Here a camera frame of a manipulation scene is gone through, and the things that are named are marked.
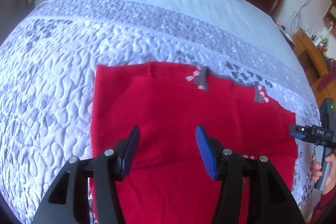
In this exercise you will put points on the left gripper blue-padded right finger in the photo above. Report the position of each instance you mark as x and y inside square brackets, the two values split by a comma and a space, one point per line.
[252, 191]

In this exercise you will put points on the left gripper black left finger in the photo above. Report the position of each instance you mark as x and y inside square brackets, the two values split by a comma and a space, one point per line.
[66, 200]

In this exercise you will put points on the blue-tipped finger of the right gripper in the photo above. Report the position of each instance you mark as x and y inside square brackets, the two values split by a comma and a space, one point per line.
[301, 132]

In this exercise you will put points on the red knit sweater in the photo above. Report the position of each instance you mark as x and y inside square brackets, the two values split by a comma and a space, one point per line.
[168, 182]

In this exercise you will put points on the dark red cloth on desk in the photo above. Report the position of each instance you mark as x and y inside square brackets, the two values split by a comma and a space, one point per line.
[326, 80]

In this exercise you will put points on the wooden desk cabinet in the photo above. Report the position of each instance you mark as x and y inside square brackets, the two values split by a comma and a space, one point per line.
[313, 64]

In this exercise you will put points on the grey quilted bedspread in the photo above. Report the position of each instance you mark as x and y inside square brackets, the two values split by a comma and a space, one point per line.
[49, 60]

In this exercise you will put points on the wooden wall shelf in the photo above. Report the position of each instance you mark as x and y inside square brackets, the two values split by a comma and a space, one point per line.
[329, 18]

